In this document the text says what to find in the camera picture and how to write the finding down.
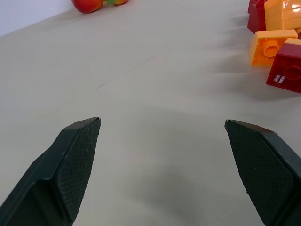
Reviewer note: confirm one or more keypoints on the red apple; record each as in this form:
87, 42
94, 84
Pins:
88, 5

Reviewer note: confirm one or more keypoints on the green and orange fruit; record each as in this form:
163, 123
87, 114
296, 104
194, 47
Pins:
117, 2

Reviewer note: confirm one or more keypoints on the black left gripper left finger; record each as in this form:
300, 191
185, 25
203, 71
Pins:
58, 174

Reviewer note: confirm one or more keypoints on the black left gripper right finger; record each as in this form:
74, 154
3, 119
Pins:
263, 169

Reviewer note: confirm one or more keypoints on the orange building block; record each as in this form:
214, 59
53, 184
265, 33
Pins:
282, 15
268, 49
294, 41

